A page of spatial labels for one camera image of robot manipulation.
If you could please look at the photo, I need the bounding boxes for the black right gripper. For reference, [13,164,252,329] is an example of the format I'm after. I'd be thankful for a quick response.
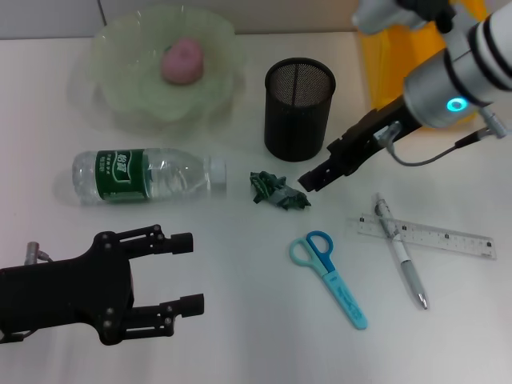
[298,98,421,193]

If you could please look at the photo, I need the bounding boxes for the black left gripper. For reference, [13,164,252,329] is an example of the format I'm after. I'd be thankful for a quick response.
[0,231,135,346]

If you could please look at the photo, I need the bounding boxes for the green plastic wrapper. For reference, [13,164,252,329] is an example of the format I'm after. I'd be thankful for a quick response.
[247,170,312,210]

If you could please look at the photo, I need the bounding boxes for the water bottle green label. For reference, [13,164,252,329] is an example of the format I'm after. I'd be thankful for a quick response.
[71,146,228,207]

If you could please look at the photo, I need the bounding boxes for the blue scissors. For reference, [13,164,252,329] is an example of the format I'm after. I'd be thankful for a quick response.
[288,230,368,331]

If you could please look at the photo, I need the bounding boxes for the black mesh pen holder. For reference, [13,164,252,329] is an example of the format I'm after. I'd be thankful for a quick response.
[263,58,336,163]

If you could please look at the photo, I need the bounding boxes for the white grey pen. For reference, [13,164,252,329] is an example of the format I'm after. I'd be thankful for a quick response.
[374,193,430,311]

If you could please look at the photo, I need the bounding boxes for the clear plastic ruler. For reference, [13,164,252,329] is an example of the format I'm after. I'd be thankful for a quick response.
[346,214,497,261]

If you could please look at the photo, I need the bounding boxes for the translucent green fruit plate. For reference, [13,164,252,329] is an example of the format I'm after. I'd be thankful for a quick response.
[74,4,247,135]

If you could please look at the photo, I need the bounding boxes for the yellow plastic bin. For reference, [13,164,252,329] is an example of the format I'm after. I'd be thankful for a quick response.
[358,15,479,130]

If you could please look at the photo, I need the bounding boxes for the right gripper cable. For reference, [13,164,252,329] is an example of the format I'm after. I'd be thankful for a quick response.
[374,106,510,167]

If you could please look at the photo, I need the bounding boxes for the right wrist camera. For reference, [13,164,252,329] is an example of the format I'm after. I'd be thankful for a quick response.
[351,0,455,36]

